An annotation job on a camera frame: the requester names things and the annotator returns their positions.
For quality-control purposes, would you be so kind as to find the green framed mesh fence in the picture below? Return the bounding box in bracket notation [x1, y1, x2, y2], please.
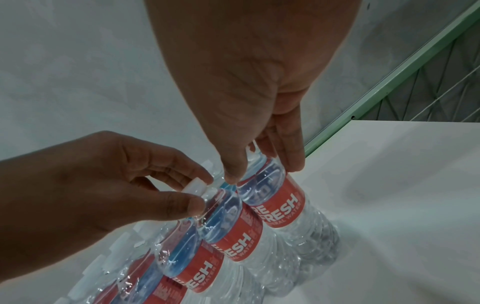
[303, 0, 480, 157]

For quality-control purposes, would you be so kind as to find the tidy grid of water bottles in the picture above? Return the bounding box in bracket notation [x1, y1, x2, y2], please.
[66, 160, 264, 304]

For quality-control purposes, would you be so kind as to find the clear water bottle red label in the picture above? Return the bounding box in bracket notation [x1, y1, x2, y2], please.
[235, 139, 342, 297]
[183, 176, 286, 300]

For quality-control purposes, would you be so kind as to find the white table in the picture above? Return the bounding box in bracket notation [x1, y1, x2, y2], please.
[239, 120, 480, 304]

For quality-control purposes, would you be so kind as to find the person's right hand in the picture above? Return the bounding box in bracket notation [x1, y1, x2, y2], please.
[144, 0, 363, 185]

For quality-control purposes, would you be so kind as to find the person's left hand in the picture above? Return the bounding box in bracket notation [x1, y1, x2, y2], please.
[0, 130, 216, 284]

